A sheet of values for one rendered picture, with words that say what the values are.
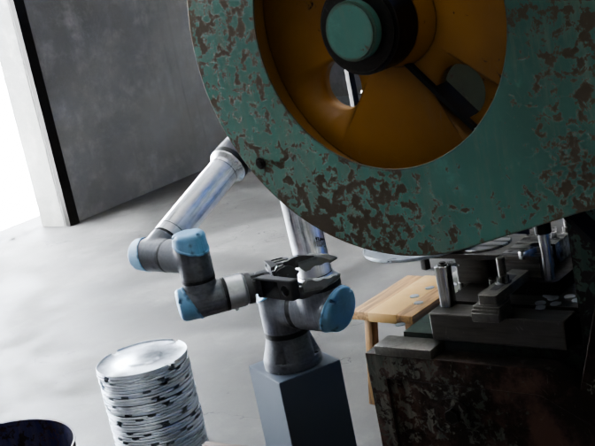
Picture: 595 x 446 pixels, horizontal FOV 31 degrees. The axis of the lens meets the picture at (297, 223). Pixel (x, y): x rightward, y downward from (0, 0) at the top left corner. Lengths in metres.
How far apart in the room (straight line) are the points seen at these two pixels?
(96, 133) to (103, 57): 0.52
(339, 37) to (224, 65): 0.33
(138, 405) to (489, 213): 1.83
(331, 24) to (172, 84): 6.22
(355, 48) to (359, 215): 0.33
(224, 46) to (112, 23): 5.63
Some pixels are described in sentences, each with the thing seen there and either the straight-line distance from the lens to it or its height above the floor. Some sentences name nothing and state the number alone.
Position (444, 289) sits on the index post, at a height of 0.74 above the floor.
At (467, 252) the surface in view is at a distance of 2.37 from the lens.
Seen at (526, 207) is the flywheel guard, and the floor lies 1.01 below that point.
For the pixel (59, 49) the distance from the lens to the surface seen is 7.35.
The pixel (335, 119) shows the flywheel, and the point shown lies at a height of 1.16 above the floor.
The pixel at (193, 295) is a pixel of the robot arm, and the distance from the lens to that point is 2.36.
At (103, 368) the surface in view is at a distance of 3.49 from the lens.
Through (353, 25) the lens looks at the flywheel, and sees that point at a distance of 1.79.
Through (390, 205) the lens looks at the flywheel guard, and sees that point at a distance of 1.92.
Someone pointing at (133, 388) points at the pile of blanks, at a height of 0.29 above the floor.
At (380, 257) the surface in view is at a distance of 2.43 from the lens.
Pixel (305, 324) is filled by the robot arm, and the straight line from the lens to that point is 2.69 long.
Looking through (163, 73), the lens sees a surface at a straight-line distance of 7.96.
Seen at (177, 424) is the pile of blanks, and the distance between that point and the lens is 3.43.
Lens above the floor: 1.48
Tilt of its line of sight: 14 degrees down
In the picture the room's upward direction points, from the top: 11 degrees counter-clockwise
